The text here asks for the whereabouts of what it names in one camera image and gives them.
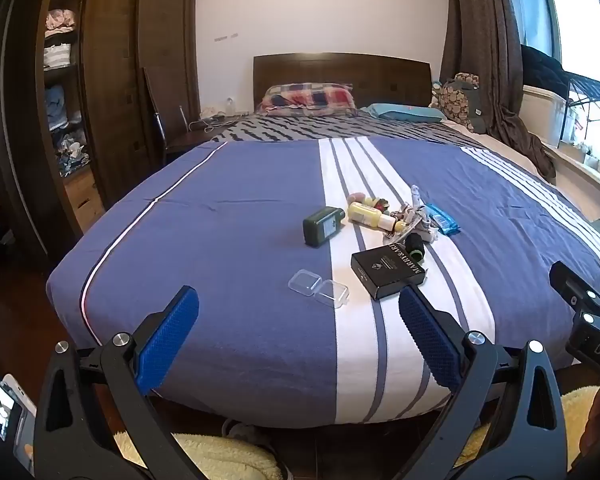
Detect yellow bottle white cap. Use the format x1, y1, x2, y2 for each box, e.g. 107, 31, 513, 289
347, 201, 397, 232

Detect plaid pillow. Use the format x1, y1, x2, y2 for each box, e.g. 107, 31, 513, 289
260, 82, 358, 117

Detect brown curtain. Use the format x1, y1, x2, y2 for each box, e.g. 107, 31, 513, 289
440, 0, 526, 136

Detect black jacket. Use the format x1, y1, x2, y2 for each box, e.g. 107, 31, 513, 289
520, 44, 572, 97

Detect folding chair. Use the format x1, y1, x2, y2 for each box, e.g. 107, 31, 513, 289
142, 66, 192, 162

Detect clear plastic case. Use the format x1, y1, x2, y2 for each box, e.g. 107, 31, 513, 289
288, 269, 351, 310

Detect black cardboard box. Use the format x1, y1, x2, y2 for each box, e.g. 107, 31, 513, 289
350, 242, 428, 302

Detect wood-slice patterned bag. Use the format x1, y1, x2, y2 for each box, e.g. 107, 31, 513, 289
430, 72, 489, 134

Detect teal pillow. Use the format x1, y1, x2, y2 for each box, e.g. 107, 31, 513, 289
360, 103, 446, 124

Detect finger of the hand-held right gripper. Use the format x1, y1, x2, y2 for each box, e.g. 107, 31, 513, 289
549, 260, 600, 325

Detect dark green bottle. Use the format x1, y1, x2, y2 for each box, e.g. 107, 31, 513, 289
302, 206, 347, 248

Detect mixed clothes pile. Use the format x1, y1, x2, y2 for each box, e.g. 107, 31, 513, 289
55, 130, 92, 177

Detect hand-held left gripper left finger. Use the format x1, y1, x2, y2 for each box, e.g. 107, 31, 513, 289
32, 285, 203, 480

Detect black thread spool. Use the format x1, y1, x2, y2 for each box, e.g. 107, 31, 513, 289
404, 232, 426, 261

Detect white charging cables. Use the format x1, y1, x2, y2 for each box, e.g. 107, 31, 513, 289
190, 114, 237, 134

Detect dark wooden headboard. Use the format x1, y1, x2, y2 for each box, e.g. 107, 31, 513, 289
253, 52, 433, 111

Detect dark wooden wardrobe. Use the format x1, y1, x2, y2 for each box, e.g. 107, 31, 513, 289
0, 0, 201, 266

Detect yellow fluffy rug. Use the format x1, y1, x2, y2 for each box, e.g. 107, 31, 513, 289
112, 384, 600, 480

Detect white striped folded clothes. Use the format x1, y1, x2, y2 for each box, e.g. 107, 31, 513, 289
43, 42, 74, 69

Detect blue folded clothes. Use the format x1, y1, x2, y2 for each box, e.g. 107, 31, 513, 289
45, 85, 84, 132

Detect grey zigzag bed sheet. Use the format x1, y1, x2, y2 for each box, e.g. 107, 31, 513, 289
214, 112, 487, 147

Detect blue tissue packet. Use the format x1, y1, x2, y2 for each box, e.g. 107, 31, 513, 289
424, 203, 462, 235

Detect striped brown ribbon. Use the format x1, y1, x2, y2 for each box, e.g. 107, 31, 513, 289
384, 185, 434, 242

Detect pink folded clothes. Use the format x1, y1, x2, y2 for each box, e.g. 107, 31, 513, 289
45, 7, 77, 37

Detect smartphone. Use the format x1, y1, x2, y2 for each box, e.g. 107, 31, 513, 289
0, 362, 24, 444

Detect white storage box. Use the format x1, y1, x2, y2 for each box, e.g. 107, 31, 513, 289
522, 84, 569, 147

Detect dark wooden nightstand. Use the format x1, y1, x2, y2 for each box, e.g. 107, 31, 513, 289
162, 115, 241, 162

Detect brown hanging cloth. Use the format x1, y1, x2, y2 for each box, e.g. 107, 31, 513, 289
500, 105, 558, 184

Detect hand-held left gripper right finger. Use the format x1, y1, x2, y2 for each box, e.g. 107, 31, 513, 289
397, 285, 568, 480

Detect black metal rack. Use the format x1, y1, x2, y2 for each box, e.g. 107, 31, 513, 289
560, 72, 600, 186

